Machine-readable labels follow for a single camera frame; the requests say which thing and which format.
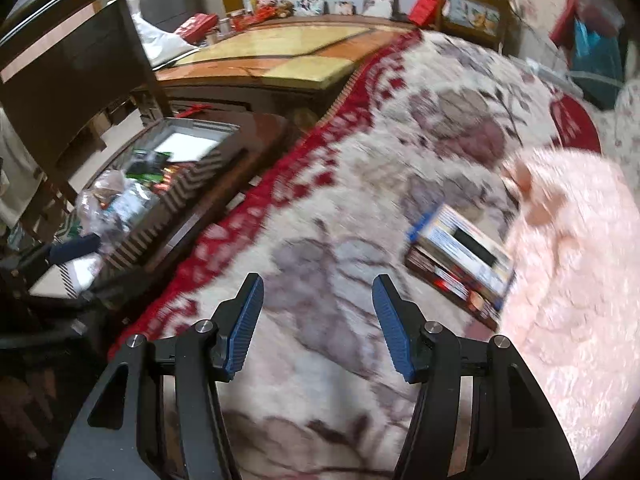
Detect cream wafer biscuit pack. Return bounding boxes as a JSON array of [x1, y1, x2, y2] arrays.
[[408, 203, 514, 316]]

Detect green black snack packet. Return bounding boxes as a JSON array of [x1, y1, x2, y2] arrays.
[[124, 150, 172, 183]]

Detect red snack bag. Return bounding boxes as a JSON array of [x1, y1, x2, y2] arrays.
[[152, 164, 184, 195]]

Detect clear bag of red dates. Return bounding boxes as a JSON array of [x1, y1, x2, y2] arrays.
[[75, 169, 127, 235]]

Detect white packet back side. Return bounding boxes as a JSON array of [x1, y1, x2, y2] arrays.
[[105, 181, 158, 230]]

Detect dark Nescafe box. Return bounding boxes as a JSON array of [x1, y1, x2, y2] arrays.
[[405, 245, 499, 332]]

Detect chevron patterned storage box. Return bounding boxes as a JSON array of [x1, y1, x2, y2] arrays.
[[32, 118, 244, 299]]

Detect floral red white fleece blanket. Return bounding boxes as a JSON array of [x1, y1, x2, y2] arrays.
[[134, 32, 600, 479]]

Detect pink quilted blanket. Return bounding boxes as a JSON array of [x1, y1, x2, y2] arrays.
[[499, 150, 639, 474]]

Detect dark wooden chair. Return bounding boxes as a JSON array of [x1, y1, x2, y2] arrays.
[[1, 0, 172, 240]]

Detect red gift box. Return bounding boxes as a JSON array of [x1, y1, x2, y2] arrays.
[[175, 13, 219, 44]]

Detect wooden glass-top coffee table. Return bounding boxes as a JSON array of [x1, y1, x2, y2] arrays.
[[156, 15, 414, 115]]

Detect small floral sofa cover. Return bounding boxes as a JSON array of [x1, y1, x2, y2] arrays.
[[596, 78, 640, 203]]

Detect plush toy figures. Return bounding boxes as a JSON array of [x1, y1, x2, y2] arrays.
[[250, 0, 294, 22]]

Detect framed picture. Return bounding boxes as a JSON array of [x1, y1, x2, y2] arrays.
[[435, 0, 510, 51]]

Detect teal plastic bag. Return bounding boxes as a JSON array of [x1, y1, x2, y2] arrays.
[[570, 18, 625, 110]]

